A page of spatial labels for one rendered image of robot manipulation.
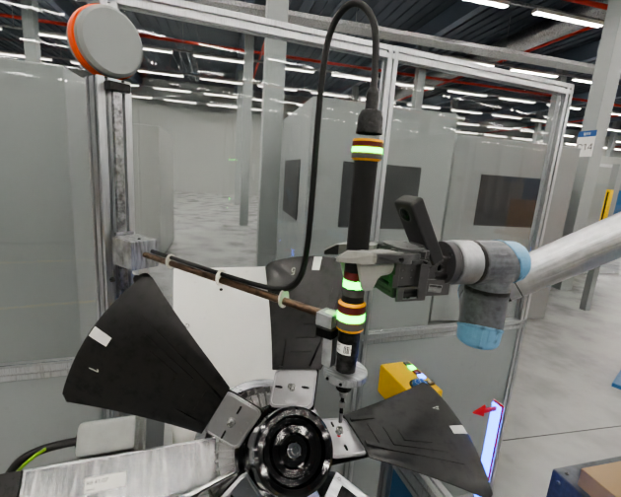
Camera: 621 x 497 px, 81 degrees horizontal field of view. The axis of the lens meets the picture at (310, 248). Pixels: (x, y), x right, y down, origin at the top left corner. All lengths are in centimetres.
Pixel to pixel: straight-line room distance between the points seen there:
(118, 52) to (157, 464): 89
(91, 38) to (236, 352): 78
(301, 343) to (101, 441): 38
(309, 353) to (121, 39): 84
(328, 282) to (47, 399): 101
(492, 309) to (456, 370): 119
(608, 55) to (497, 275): 685
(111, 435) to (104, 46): 82
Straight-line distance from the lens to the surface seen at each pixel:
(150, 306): 62
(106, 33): 107
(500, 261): 67
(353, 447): 67
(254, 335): 90
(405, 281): 58
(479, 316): 70
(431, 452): 73
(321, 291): 70
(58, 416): 146
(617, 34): 749
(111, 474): 75
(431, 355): 173
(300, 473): 60
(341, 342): 58
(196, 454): 74
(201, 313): 90
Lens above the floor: 161
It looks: 12 degrees down
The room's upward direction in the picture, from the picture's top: 4 degrees clockwise
